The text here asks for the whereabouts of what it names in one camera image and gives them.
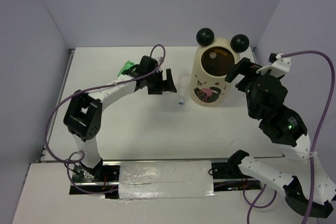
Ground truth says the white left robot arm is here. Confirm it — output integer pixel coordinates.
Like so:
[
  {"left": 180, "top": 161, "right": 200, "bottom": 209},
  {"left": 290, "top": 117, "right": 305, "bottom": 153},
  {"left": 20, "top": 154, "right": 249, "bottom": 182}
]
[{"left": 64, "top": 56, "right": 177, "bottom": 182}]

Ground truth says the green plastic bottle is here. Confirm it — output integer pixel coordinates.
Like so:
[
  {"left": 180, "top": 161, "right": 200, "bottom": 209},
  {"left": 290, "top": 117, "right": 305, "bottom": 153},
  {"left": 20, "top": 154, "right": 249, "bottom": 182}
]
[{"left": 118, "top": 61, "right": 138, "bottom": 78}]

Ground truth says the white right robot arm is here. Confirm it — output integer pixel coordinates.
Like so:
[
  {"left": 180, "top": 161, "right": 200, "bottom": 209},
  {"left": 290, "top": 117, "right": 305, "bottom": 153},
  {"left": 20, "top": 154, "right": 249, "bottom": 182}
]
[{"left": 225, "top": 58, "right": 335, "bottom": 218}]

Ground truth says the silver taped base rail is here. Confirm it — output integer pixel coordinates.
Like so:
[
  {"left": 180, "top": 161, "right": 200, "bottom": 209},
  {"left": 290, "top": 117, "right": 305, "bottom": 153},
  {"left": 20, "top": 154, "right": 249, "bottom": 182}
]
[{"left": 69, "top": 161, "right": 261, "bottom": 199}]

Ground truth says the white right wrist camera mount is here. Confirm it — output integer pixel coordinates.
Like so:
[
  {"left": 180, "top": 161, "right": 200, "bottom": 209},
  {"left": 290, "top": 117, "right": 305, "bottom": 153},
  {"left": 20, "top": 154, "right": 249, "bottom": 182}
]
[{"left": 256, "top": 52, "right": 291, "bottom": 78}]

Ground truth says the cream bin with black ears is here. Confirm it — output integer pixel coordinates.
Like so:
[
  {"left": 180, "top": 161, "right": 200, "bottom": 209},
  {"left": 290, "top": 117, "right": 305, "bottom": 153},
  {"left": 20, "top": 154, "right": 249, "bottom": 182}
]
[{"left": 189, "top": 28, "right": 249, "bottom": 108}]

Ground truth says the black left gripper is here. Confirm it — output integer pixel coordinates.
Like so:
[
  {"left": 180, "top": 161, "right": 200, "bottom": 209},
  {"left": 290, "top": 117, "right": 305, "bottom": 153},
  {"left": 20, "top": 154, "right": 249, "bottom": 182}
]
[{"left": 146, "top": 69, "right": 177, "bottom": 96}]

